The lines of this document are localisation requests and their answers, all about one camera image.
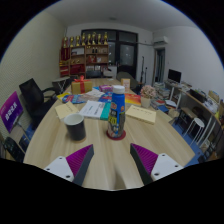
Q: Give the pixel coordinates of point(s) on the tan book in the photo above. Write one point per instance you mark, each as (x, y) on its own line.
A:
(140, 114)
(66, 110)

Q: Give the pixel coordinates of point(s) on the black computer monitor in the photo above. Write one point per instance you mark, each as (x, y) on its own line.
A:
(174, 75)

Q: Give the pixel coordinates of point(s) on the yellow booklet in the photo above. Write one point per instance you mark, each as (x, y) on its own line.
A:
(63, 96)

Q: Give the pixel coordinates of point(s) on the wooden shelf unit with trophies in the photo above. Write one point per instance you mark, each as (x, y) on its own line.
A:
(83, 58)

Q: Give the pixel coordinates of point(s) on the blue colourful brochure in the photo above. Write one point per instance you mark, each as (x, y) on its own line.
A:
(73, 99)

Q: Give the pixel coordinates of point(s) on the black bag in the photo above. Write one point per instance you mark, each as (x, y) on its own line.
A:
(13, 149)

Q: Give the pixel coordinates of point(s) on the cluttered wooden side desk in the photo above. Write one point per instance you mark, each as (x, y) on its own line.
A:
(200, 98)

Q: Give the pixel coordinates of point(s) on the grey chair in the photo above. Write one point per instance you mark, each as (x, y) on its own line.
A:
(126, 76)

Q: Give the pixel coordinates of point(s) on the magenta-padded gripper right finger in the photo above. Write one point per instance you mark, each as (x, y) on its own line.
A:
(165, 166)

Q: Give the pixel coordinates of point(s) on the teal book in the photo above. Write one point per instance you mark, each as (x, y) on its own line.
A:
(106, 111)

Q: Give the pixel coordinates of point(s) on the black office chair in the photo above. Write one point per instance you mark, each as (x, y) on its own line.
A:
(33, 100)

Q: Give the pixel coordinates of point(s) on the dark glass door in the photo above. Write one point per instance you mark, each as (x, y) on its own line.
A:
(126, 55)

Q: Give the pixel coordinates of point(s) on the small tan carton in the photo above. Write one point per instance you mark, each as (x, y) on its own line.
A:
(125, 83)

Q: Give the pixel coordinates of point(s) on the white wall air conditioner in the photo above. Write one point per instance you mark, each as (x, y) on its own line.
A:
(160, 40)

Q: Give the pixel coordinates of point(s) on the small round white table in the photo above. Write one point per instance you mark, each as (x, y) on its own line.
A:
(60, 80)

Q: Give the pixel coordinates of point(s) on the gold gift box red ribbon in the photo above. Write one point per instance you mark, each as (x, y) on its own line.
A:
(81, 87)

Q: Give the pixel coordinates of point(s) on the red and orange book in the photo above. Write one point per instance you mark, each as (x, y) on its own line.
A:
(133, 99)

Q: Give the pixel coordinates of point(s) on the blue booklet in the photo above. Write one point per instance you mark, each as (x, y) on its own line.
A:
(106, 97)

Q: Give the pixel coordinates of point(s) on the black mug white inside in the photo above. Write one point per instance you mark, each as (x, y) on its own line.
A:
(76, 130)

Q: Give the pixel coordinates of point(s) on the blue drink bottle white cap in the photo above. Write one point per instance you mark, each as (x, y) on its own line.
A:
(116, 113)

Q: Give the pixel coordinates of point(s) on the flat round red coaster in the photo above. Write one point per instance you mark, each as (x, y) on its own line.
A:
(122, 137)

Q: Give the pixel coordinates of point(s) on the pink flat box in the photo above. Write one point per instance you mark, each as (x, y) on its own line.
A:
(106, 88)

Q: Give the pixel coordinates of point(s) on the black tripod stand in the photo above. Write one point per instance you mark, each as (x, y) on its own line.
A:
(143, 71)

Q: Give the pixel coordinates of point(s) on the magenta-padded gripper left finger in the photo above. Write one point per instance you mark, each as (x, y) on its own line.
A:
(57, 167)

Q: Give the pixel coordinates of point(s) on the purple sign board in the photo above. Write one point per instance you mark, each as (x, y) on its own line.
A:
(10, 111)

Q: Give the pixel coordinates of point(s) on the white round stool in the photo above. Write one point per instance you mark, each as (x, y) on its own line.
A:
(198, 122)

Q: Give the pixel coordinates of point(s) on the pink flowers in white pot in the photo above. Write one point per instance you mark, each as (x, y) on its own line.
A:
(147, 91)

